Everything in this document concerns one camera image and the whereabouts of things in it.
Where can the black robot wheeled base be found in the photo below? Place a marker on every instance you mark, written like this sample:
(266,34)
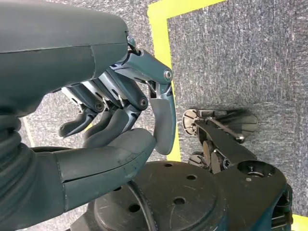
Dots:
(192,197)

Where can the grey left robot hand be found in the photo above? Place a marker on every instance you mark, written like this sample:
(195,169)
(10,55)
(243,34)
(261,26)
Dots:
(47,63)

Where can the yellow floor tape square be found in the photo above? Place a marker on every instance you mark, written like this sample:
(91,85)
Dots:
(160,32)

